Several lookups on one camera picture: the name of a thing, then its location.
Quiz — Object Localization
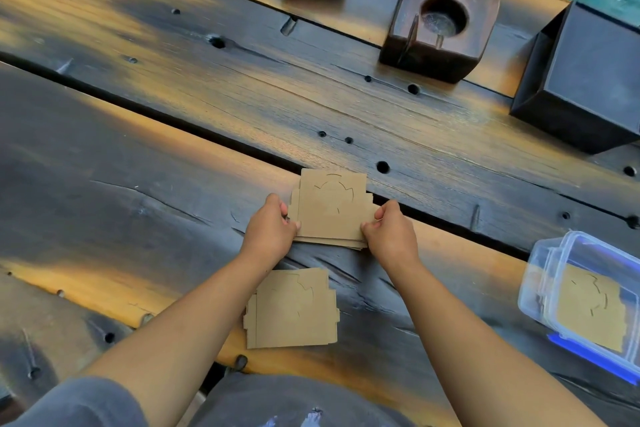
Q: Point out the clear plastic container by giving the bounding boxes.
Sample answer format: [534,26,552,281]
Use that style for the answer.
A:
[518,231,640,367]

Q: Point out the black square box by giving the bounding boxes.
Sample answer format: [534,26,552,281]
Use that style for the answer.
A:
[509,1,640,154]

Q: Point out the person's right hand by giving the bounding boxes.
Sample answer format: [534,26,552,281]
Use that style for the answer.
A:
[361,200,421,272]

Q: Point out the cardboard cutouts inside container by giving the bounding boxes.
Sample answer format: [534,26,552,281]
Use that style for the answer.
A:
[537,264,628,353]

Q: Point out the person's grey trousers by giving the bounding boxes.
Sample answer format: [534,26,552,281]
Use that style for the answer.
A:
[0,373,416,427]

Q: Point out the person's right forearm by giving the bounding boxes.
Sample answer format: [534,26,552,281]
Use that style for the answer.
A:
[387,257,608,427]

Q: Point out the flat pile of cardboard cutouts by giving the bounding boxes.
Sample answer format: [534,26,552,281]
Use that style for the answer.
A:
[243,268,341,350]

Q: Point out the blue-edged container lid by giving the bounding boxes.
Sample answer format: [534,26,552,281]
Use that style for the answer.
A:
[547,333,640,386]

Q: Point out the stack of cardboard cutouts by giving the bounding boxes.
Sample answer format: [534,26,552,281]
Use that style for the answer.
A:
[287,168,382,251]

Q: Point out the person's left forearm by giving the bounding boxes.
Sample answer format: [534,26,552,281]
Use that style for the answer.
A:
[80,251,273,427]

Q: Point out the person's left hand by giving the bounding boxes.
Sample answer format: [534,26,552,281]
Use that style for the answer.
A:
[241,193,302,268]

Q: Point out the dark wooden block ashtray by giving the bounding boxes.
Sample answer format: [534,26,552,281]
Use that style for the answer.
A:
[378,0,501,84]

